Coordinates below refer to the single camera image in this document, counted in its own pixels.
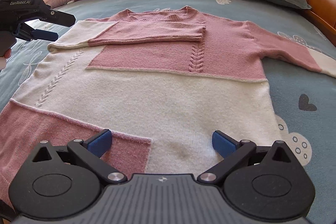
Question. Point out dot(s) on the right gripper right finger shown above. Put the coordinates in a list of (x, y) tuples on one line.
[(235, 155)]

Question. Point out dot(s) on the pink and cream sweater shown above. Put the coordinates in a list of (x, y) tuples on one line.
[(161, 81)]

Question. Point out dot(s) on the person's left hand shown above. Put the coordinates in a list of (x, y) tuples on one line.
[(3, 59)]

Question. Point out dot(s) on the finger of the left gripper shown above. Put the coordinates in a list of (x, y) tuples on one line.
[(44, 35), (56, 17)]

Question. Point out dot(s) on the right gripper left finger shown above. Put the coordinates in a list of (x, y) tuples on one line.
[(88, 153)]

